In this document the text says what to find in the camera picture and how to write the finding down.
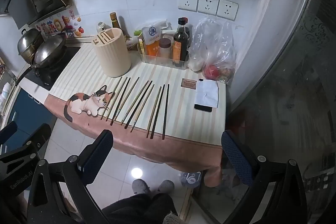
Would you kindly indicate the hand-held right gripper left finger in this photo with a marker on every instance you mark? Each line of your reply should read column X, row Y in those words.
column 98, row 153

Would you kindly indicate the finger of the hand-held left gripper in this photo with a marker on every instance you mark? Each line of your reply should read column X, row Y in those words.
column 39, row 134
column 8, row 130

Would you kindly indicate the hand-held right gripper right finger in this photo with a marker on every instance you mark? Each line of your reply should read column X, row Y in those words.
column 236, row 158

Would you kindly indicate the row of chopsticks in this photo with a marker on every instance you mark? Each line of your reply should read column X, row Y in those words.
column 139, row 102

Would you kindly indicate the beige ribbed utensil holder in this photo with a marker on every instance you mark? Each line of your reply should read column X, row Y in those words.
column 111, row 53

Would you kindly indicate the person's right hand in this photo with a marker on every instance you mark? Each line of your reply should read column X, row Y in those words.
column 171, row 218

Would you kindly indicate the blue cabinet door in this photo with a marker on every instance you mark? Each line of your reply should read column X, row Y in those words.
column 26, row 111

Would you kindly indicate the white bottle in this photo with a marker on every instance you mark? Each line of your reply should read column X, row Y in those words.
column 6, row 91

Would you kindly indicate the blue white round object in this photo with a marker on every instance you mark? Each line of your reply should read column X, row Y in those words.
column 190, row 178

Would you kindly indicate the grey slipper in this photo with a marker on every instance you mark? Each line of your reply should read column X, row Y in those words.
column 166, row 186
column 140, row 186

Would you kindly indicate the black phone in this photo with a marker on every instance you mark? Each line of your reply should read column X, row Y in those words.
column 203, row 108

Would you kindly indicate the black gas stove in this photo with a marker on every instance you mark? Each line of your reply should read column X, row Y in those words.
column 56, row 70

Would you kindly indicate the striped cat print tablecloth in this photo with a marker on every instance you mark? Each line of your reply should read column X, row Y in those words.
column 178, row 121

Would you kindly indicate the person's legs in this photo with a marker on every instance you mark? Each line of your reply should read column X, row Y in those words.
column 139, row 209

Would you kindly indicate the steel wok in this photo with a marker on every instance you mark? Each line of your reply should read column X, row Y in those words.
column 50, row 52

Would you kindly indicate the brown card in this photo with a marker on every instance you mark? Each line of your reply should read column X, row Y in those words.
column 189, row 83

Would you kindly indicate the red tomato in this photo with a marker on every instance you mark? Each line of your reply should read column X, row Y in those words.
column 211, row 72

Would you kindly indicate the steel pot with lid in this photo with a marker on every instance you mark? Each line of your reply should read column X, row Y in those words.
column 27, row 43

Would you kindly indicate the glass sliding door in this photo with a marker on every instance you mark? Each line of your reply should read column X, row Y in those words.
column 288, row 82

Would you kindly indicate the clear organizer tray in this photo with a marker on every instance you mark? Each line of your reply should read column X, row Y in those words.
column 157, row 60

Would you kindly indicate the clear plastic bag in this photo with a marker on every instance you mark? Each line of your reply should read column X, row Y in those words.
column 212, row 48

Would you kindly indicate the yellow seasoning box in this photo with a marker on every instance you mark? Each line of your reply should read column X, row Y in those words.
column 141, row 46

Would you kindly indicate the orange seasoning pouch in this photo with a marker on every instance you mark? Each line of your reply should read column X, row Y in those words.
column 152, row 43

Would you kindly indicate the small white jar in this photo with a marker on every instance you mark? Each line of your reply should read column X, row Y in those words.
column 101, row 27

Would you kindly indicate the brown lid jar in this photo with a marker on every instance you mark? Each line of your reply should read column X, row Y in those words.
column 165, row 48

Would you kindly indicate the black cap sauce bottle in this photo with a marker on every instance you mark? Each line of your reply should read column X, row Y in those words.
column 180, row 47

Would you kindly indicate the amber oil bottle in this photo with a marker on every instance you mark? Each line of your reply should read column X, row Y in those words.
column 113, row 20

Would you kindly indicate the colourful wall stickers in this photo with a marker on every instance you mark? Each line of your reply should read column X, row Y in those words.
column 60, row 26

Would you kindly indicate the white wall outlet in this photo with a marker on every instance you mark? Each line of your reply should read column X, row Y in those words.
column 227, row 9
column 188, row 1
column 208, row 4

